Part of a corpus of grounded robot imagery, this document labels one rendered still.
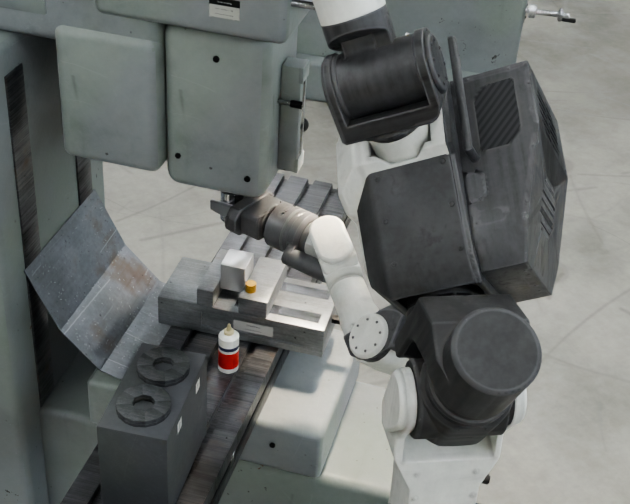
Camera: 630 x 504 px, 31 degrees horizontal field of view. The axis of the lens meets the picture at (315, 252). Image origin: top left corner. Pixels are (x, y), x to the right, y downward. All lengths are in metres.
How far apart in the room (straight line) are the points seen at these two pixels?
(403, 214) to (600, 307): 2.64
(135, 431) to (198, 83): 0.59
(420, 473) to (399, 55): 0.60
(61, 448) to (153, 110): 0.87
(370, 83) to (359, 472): 1.05
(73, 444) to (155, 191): 2.16
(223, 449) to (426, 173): 0.75
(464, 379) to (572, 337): 2.62
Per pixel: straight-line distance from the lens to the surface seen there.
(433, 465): 1.65
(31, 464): 2.52
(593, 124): 5.35
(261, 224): 2.09
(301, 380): 2.34
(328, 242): 1.98
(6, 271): 2.19
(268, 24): 1.83
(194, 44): 1.91
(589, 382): 3.81
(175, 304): 2.30
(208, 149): 1.99
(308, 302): 2.29
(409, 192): 1.55
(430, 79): 1.47
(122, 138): 2.03
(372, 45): 1.50
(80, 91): 2.02
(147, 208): 4.42
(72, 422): 2.46
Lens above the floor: 2.40
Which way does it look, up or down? 35 degrees down
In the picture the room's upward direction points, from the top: 4 degrees clockwise
